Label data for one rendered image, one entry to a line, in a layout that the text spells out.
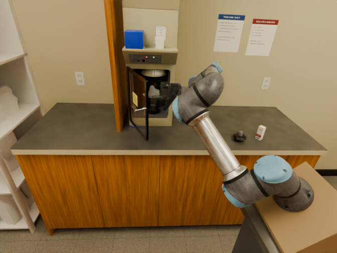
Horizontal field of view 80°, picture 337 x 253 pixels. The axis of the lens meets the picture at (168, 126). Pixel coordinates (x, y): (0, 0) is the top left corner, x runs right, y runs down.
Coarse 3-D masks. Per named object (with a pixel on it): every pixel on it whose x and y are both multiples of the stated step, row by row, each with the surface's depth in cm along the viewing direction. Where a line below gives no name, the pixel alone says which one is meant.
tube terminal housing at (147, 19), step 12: (132, 12) 115; (144, 12) 115; (156, 12) 115; (168, 12) 116; (132, 24) 118; (144, 24) 118; (156, 24) 118; (168, 24) 119; (144, 36) 121; (168, 36) 122; (168, 108) 147; (156, 120) 151; (168, 120) 152
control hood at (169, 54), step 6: (144, 48) 117; (150, 48) 118; (168, 48) 121; (174, 48) 122; (126, 54) 117; (138, 54) 118; (144, 54) 118; (150, 54) 118; (156, 54) 118; (162, 54) 118; (168, 54) 118; (174, 54) 118; (126, 60) 123; (162, 60) 124; (168, 60) 124; (174, 60) 124
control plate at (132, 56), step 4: (132, 56) 119; (136, 56) 119; (140, 56) 119; (144, 56) 119; (148, 56) 119; (152, 56) 119; (156, 56) 119; (160, 56) 119; (136, 60) 123; (140, 60) 123; (152, 60) 123; (156, 60) 123; (160, 60) 124
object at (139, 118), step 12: (132, 72) 121; (132, 84) 126; (144, 84) 109; (132, 96) 131; (144, 96) 112; (132, 108) 136; (144, 108) 116; (132, 120) 142; (144, 120) 121; (144, 132) 125
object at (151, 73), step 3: (144, 69) 137; (147, 69) 136; (150, 69) 135; (153, 69) 135; (156, 69) 135; (159, 69) 136; (141, 72) 141; (144, 72) 137; (147, 72) 136; (150, 72) 135; (153, 72) 135; (156, 72) 135; (159, 72) 136; (162, 72) 138; (165, 72) 142; (147, 75) 136; (150, 75) 135; (153, 75) 135; (156, 75) 136; (159, 75) 136; (162, 75) 138
